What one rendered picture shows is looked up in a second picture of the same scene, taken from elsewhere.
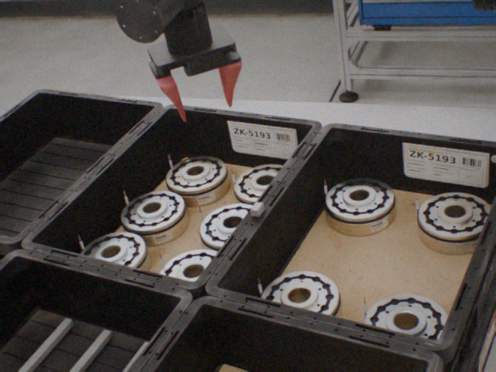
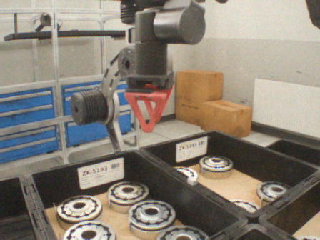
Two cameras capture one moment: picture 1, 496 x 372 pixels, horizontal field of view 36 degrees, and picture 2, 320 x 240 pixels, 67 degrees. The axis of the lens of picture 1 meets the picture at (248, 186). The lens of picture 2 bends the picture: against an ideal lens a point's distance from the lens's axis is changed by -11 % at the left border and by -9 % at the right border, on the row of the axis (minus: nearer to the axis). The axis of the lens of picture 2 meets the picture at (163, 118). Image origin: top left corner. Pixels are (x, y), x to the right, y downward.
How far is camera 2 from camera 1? 90 cm
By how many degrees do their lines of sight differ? 63
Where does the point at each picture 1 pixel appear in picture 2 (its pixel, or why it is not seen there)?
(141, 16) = (195, 23)
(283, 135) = (115, 164)
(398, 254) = (217, 186)
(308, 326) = (301, 192)
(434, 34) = (13, 164)
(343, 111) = not seen: hidden behind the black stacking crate
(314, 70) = not seen: outside the picture
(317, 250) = not seen: hidden behind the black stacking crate
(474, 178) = (202, 151)
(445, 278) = (242, 182)
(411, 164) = (179, 154)
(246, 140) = (91, 177)
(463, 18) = (23, 154)
